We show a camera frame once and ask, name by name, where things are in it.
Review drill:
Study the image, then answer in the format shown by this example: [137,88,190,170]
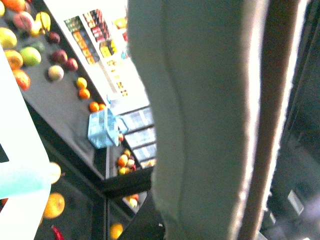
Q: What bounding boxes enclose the white sauce shelf unit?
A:
[44,0,149,112]

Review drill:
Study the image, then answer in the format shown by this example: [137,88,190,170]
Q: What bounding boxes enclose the dark red apple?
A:
[64,58,78,72]

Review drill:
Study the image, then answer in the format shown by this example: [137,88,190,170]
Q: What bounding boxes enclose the peach mango fruit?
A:
[48,65,65,81]

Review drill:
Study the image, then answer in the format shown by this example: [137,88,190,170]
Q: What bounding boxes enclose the golden round pear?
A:
[43,192,65,219]

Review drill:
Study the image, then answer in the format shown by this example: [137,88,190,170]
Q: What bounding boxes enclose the red chili pepper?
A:
[51,225,65,240]

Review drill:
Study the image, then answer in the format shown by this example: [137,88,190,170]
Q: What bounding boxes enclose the yellow lemon middle shelf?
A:
[75,77,88,89]

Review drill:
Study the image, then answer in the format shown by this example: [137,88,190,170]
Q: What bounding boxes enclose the pale yellow pear with stem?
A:
[49,162,62,184]

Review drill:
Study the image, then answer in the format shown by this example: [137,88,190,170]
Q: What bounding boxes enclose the small tangerine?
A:
[78,88,91,100]

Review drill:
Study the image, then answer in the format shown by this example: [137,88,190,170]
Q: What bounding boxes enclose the green apple middle shelf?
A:
[19,46,42,66]

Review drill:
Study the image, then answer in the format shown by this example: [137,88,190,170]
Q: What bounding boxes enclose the light blue plastic basket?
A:
[87,99,129,149]

